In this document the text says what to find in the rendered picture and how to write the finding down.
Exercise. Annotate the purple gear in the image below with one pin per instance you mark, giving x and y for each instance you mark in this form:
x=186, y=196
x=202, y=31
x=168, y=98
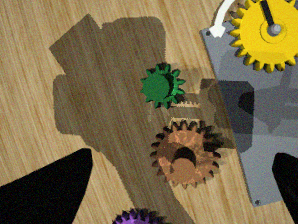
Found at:
x=136, y=219

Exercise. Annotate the green gear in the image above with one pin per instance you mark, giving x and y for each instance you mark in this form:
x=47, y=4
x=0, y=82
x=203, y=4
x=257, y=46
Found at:
x=161, y=86

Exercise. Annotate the yellow gear with black stripe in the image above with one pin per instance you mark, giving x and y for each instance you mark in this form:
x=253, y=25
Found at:
x=253, y=37

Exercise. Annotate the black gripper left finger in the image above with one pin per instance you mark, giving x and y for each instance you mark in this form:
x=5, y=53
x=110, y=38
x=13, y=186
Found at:
x=50, y=195

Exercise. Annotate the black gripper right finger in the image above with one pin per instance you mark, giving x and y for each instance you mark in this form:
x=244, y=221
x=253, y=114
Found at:
x=285, y=170

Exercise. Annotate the grey flat board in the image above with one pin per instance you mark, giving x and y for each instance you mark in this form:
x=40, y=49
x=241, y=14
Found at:
x=262, y=109

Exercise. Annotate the brown gear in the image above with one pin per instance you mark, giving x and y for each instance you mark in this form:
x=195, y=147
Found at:
x=185, y=155

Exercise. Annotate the white curved arrow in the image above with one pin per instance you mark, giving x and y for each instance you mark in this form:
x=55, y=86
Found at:
x=217, y=30

